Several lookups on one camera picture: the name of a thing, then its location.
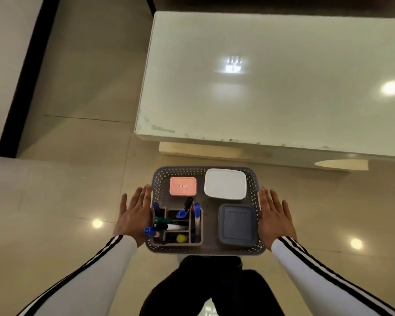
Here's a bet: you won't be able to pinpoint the person's left hand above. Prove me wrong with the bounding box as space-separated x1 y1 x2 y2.
113 185 153 247

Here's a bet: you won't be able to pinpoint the person's right hand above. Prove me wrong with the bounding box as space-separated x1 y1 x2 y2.
257 187 299 251

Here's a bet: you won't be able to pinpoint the gray perforated plastic basket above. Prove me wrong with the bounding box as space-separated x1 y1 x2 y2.
145 166 267 256

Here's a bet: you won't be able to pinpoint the person's right forearm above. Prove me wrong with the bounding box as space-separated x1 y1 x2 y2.
271 236 395 316

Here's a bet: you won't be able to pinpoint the person's left forearm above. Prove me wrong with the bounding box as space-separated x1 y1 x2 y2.
16 235 139 316

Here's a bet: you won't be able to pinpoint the white marker with green cap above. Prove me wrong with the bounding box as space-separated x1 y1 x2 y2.
153 222 189 232

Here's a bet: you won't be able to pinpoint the dark gray lidded container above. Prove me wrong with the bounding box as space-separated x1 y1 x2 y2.
217 204 259 248

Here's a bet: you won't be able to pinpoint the pink rectangular box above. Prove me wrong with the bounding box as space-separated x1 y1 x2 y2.
169 176 198 197

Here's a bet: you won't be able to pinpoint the white lidded container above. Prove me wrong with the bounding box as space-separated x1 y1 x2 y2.
204 168 248 200

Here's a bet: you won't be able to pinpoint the pink desk organizer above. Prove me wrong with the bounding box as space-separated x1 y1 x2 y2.
151 206 204 247

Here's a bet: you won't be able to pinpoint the person's black trousers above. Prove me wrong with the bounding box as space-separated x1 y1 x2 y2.
139 255 285 316

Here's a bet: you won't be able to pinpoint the white table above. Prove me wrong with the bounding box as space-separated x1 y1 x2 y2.
134 11 395 172

